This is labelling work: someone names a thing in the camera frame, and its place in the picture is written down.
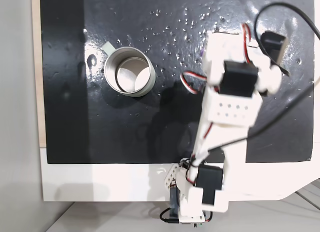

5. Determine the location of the pale green steel mug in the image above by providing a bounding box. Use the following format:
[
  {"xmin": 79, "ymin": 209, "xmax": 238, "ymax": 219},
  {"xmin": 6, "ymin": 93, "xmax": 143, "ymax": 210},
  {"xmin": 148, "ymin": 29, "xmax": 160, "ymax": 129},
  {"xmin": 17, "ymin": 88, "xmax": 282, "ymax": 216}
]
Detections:
[{"xmin": 101, "ymin": 41, "xmax": 157, "ymax": 98}]

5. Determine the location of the black table mat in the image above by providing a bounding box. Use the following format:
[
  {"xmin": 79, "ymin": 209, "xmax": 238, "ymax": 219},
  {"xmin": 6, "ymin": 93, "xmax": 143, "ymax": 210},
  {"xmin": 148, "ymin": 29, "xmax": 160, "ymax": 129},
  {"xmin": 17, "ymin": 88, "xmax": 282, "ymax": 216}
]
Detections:
[{"xmin": 39, "ymin": 0, "xmax": 315, "ymax": 165}]

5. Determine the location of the black camera box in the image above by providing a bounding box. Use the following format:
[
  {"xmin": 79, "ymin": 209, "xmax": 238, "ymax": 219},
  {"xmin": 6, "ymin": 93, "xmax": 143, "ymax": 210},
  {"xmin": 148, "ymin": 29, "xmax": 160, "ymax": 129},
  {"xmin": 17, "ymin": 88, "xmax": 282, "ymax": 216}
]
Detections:
[{"xmin": 260, "ymin": 31, "xmax": 289, "ymax": 65}]

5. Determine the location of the red white servo wire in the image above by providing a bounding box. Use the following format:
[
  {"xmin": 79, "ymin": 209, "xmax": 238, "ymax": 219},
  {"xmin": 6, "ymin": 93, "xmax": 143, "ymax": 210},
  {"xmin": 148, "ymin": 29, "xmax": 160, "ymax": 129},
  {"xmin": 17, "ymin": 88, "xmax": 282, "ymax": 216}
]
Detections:
[{"xmin": 180, "ymin": 71, "xmax": 209, "ymax": 95}]

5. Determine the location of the black base cable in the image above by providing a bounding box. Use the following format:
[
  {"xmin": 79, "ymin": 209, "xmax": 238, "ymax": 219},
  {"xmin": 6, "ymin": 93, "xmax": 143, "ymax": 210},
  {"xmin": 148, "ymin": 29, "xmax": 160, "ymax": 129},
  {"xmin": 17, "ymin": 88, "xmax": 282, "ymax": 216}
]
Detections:
[{"xmin": 159, "ymin": 207, "xmax": 181, "ymax": 225}]

